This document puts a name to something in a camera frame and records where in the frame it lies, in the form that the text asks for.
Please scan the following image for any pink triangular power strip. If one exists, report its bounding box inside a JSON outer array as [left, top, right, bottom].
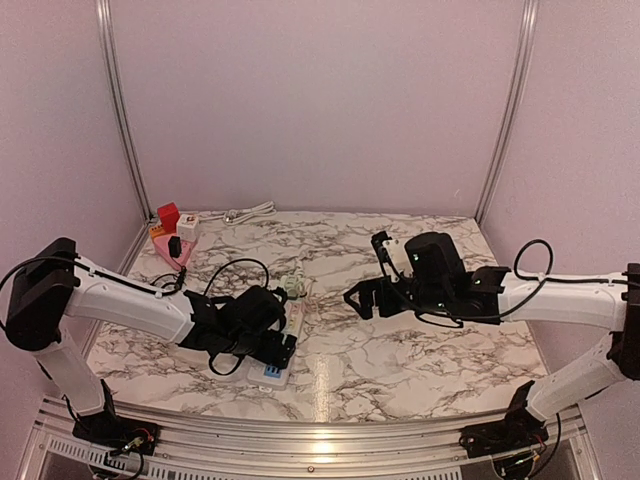
[[152, 234, 196, 271]]

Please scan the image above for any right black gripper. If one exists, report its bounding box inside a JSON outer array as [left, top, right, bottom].
[[345, 274, 451, 320]]

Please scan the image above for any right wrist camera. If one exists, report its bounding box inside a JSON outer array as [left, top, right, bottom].
[[371, 231, 412, 283]]

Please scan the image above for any right aluminium frame post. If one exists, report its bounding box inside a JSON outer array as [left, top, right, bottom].
[[474, 0, 540, 226]]

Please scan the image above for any orange power strip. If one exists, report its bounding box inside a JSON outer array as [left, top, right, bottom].
[[149, 224, 167, 239]]

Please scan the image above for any aluminium frame post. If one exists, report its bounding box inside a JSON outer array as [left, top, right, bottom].
[[474, 0, 540, 226], [94, 0, 154, 221]]

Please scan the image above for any left aluminium frame post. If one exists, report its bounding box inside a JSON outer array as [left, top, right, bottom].
[[94, 0, 154, 221]]

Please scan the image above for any black power adapter with cable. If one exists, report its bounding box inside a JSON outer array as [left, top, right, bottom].
[[151, 234, 186, 289]]

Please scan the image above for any green grey plug adapter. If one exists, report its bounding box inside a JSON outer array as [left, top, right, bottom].
[[281, 277, 307, 299]]

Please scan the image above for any white cube socket adapter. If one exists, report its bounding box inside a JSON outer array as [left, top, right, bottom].
[[176, 213, 200, 243]]

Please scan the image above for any white multicolour power strip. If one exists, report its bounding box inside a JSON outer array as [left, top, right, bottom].
[[245, 279, 314, 392]]

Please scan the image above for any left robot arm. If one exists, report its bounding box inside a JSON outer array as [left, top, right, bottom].
[[1, 237, 297, 452]]

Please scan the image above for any red cube socket adapter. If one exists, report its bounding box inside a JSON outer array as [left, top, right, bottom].
[[157, 202, 181, 233]]

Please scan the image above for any white orange-strip cable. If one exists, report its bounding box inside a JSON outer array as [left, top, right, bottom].
[[197, 200, 277, 224]]

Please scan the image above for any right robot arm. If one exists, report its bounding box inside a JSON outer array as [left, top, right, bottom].
[[343, 232, 639, 458]]

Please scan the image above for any aluminium front rail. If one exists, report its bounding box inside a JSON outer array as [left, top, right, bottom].
[[3, 397, 604, 479]]

